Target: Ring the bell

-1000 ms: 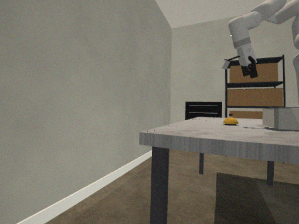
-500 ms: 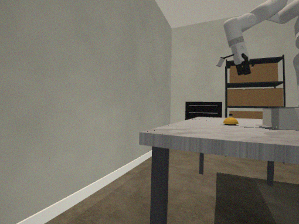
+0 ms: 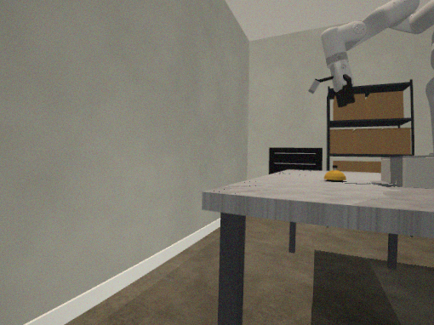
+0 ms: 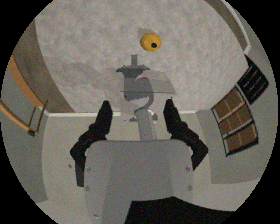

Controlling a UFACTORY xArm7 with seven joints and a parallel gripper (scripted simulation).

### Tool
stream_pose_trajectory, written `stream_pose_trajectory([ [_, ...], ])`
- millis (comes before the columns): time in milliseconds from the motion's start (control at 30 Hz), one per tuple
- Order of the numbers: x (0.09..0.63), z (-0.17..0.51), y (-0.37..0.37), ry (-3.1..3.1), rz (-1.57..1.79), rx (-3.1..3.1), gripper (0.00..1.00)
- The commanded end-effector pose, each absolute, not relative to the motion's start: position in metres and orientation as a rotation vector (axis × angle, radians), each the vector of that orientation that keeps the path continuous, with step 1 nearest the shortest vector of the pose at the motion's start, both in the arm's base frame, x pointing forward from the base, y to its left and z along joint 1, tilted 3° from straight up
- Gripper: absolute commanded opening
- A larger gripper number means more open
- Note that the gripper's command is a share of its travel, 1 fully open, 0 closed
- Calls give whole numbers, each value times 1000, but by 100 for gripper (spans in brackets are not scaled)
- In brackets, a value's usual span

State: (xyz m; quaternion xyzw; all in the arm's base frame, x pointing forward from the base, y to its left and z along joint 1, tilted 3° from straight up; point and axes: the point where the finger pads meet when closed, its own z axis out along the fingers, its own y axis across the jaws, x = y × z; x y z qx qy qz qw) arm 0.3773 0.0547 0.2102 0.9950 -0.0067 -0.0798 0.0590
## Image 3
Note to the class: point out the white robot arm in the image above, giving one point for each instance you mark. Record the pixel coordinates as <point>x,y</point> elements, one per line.
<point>390,15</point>

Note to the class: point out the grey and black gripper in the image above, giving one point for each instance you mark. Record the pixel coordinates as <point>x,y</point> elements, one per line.
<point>342,82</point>

